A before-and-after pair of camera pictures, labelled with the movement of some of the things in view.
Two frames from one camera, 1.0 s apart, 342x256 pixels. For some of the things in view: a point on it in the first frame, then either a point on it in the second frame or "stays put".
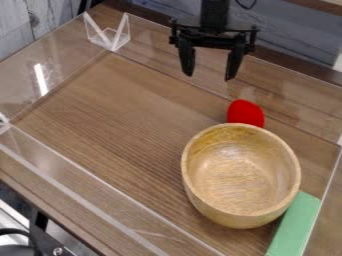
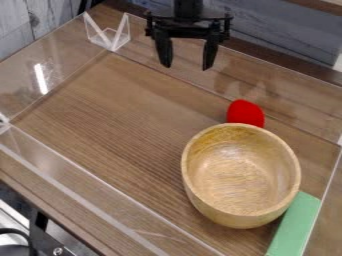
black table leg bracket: (42, 244) stays put
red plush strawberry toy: (244, 111) stays put
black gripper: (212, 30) -> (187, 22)
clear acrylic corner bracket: (109, 38) stays put
